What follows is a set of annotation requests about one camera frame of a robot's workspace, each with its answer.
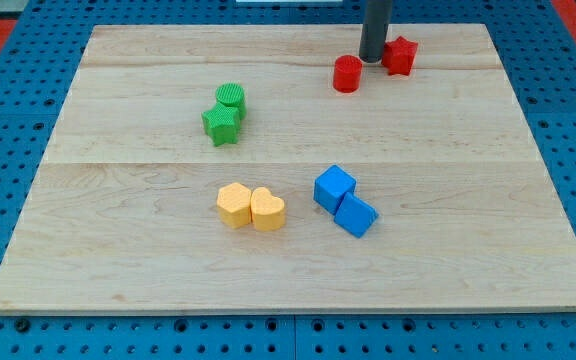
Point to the yellow heart block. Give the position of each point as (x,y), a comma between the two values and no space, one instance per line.
(268,211)

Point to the green star block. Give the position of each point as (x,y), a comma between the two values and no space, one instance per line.
(222,124)

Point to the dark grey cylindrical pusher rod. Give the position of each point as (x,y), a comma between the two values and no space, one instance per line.
(375,29)

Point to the blue triangular prism block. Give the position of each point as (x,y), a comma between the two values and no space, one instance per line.
(355,215)

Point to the red cylinder block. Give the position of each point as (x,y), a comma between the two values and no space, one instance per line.
(347,73)

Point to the yellow hexagon block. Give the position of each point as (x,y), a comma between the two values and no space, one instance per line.
(234,205)

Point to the green cylinder block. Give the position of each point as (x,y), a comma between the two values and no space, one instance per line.
(232,95)

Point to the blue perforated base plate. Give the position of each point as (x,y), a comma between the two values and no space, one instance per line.
(536,41)

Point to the red star block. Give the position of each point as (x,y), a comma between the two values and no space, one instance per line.
(399,55)

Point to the light wooden board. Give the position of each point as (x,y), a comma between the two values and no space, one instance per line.
(121,218)

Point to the blue cube block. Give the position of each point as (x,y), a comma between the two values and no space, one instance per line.
(331,186)

